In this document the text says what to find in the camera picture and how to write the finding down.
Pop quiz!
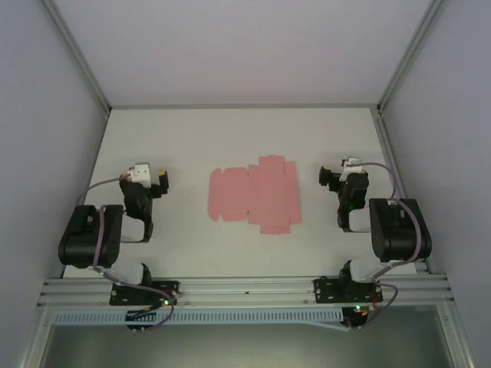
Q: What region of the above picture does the pink paper box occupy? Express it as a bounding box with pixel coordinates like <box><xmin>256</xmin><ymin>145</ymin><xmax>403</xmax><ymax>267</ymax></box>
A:
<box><xmin>208</xmin><ymin>154</ymin><xmax>303</xmax><ymax>236</ymax></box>

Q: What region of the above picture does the black connector board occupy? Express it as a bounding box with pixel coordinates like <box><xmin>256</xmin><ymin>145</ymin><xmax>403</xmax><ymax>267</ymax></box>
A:
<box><xmin>342</xmin><ymin>305</ymin><xmax>371</xmax><ymax>331</ymax></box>
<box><xmin>125</xmin><ymin>308</ymin><xmax>155</xmax><ymax>335</ymax></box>

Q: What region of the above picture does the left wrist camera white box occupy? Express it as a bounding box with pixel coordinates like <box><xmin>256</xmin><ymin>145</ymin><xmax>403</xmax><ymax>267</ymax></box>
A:
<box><xmin>125</xmin><ymin>162</ymin><xmax>152</xmax><ymax>185</ymax></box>

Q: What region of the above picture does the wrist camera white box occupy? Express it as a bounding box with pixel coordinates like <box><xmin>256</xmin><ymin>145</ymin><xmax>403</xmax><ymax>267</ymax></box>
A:
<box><xmin>341</xmin><ymin>156</ymin><xmax>364</xmax><ymax>182</ymax></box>
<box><xmin>125</xmin><ymin>162</ymin><xmax>152</xmax><ymax>185</ymax></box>

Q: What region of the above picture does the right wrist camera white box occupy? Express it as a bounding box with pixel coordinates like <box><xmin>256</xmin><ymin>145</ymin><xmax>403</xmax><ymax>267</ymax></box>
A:
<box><xmin>341</xmin><ymin>156</ymin><xmax>364</xmax><ymax>182</ymax></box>

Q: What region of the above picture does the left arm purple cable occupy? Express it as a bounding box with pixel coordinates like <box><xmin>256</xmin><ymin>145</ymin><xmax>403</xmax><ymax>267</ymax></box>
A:
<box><xmin>78</xmin><ymin>174</ymin><xmax>176</xmax><ymax>333</ymax></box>

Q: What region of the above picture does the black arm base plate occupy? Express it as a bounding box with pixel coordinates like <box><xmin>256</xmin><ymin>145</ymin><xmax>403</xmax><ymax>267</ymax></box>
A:
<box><xmin>313</xmin><ymin>276</ymin><xmax>384</xmax><ymax>304</ymax></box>
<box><xmin>109</xmin><ymin>280</ymin><xmax>182</xmax><ymax>307</ymax></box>

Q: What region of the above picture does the aluminium frame crossbar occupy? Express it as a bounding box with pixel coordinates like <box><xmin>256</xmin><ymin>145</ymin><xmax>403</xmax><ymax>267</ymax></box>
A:
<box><xmin>108</xmin><ymin>101</ymin><xmax>381</xmax><ymax>111</ymax></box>

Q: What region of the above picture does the aluminium mounting rail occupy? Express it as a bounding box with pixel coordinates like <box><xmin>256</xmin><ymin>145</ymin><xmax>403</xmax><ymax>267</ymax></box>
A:
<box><xmin>38</xmin><ymin>273</ymin><xmax>450</xmax><ymax>308</ymax></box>

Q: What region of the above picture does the white slotted cable duct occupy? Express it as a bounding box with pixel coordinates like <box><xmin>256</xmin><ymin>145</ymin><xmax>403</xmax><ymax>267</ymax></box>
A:
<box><xmin>51</xmin><ymin>307</ymin><xmax>345</xmax><ymax>334</ymax></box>

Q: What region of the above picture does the aluminium frame post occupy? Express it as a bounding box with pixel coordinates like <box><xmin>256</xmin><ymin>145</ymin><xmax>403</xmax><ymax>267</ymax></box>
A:
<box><xmin>41</xmin><ymin>0</ymin><xmax>113</xmax><ymax>114</ymax></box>
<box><xmin>376</xmin><ymin>0</ymin><xmax>448</xmax><ymax>115</ymax></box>

